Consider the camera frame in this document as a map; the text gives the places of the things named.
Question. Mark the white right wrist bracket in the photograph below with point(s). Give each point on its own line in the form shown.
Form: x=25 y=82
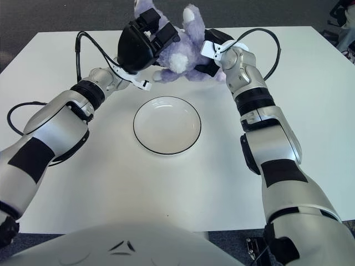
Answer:
x=208 y=48

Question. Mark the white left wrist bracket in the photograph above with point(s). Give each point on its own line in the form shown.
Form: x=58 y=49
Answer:
x=141 y=84

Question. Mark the black office chair base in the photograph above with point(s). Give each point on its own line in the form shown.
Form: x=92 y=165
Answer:
x=337 y=14

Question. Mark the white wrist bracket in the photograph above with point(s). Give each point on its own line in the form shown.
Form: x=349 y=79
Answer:
x=141 y=84
x=208 y=48

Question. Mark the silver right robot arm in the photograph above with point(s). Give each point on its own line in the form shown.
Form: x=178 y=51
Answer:
x=266 y=133

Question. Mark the grey robot torso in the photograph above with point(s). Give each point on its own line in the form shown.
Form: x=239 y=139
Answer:
x=83 y=243

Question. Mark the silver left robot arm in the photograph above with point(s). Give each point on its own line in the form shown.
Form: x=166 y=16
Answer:
x=55 y=130

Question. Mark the purple plush bunny doll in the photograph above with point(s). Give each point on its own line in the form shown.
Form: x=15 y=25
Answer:
x=191 y=33

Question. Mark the metal table leg bracket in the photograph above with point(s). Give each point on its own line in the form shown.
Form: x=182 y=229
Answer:
x=251 y=246

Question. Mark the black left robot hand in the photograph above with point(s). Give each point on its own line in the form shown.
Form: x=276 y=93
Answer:
x=133 y=50

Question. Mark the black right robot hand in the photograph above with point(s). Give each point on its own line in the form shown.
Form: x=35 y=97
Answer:
x=219 y=36

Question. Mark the white plate with black rim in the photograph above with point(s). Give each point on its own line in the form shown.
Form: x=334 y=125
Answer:
x=166 y=124

